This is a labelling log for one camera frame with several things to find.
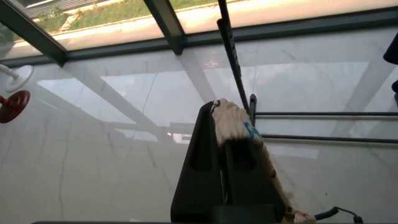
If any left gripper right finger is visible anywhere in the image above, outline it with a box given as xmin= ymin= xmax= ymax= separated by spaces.
xmin=223 ymin=138 xmax=285 ymax=222

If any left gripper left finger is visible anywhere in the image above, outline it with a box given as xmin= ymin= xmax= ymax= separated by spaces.
xmin=170 ymin=101 xmax=223 ymax=222

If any cream printed garment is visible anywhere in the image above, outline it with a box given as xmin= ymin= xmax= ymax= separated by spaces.
xmin=211 ymin=98 xmax=317 ymax=223

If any black garment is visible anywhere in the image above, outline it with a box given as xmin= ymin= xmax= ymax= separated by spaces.
xmin=382 ymin=32 xmax=398 ymax=95

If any black clothes rack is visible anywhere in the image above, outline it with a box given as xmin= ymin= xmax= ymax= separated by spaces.
xmin=216 ymin=0 xmax=398 ymax=145

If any red stand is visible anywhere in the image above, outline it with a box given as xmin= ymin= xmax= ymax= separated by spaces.
xmin=0 ymin=90 xmax=31 ymax=124

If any coiled black cable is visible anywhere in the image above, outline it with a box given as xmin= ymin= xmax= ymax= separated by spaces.
xmin=313 ymin=206 xmax=364 ymax=223

